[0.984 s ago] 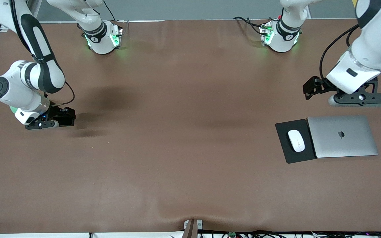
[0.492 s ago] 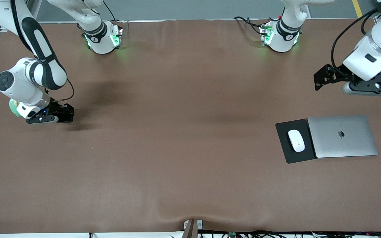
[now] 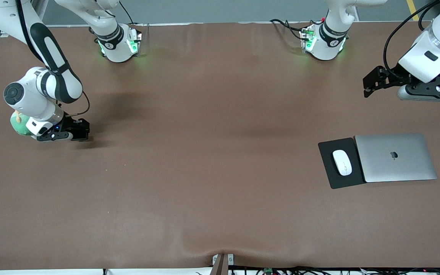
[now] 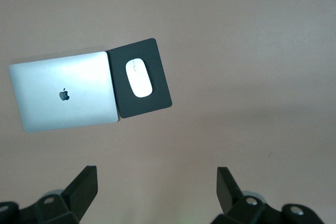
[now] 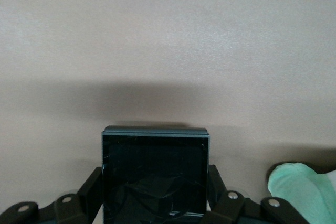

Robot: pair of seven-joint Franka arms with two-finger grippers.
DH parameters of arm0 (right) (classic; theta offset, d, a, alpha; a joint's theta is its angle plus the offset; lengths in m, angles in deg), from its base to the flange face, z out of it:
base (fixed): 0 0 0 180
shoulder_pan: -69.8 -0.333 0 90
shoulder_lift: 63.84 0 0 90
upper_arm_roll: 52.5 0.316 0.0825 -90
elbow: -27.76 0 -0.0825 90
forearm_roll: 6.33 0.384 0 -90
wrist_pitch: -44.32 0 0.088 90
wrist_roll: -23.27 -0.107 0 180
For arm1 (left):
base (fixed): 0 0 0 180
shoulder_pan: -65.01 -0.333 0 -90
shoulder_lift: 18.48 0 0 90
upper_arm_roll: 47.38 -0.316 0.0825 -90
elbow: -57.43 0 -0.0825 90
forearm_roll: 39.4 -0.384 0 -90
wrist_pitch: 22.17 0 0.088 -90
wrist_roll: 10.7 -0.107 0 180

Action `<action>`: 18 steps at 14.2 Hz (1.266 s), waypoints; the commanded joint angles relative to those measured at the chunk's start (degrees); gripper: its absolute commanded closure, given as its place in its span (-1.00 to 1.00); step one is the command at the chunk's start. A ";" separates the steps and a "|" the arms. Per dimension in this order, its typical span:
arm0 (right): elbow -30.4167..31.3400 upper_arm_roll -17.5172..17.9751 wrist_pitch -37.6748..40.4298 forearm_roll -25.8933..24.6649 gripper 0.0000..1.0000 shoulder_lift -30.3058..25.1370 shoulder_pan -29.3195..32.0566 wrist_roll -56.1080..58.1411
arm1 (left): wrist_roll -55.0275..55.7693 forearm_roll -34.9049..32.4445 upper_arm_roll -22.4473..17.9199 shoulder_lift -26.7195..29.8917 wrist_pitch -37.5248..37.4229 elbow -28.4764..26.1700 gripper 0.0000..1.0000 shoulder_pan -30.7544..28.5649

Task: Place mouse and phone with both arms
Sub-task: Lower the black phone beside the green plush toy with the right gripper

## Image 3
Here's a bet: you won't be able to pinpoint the black right base cable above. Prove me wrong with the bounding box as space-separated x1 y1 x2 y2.
118 0 136 26

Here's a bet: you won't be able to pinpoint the white computer mouse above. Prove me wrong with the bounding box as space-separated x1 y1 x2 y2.
332 149 353 176

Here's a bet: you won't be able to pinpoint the black mouse pad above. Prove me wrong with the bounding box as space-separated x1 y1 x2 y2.
318 137 367 189

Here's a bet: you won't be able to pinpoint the black left base cables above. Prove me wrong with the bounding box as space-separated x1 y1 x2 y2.
269 18 306 41

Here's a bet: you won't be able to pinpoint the silver closed laptop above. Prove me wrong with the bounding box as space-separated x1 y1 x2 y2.
354 133 438 183

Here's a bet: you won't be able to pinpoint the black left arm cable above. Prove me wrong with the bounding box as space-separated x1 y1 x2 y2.
383 0 440 79

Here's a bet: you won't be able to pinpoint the green dinosaur plush toy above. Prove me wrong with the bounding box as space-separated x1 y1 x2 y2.
10 111 34 137

